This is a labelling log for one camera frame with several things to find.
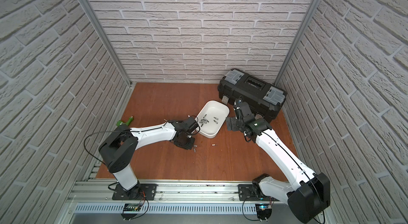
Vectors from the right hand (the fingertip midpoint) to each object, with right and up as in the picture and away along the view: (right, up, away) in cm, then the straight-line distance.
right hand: (240, 119), depth 81 cm
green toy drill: (-71, -4, +14) cm, 73 cm away
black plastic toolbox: (+16, +11, +9) cm, 22 cm away
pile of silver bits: (-24, -18, +7) cm, 31 cm away
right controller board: (+9, -41, -10) cm, 43 cm away
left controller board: (-53, -40, -8) cm, 67 cm away
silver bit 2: (-13, -16, +8) cm, 22 cm away
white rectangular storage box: (-15, 0, +20) cm, 25 cm away
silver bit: (-12, -2, +20) cm, 23 cm away
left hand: (-26, -16, +7) cm, 31 cm away
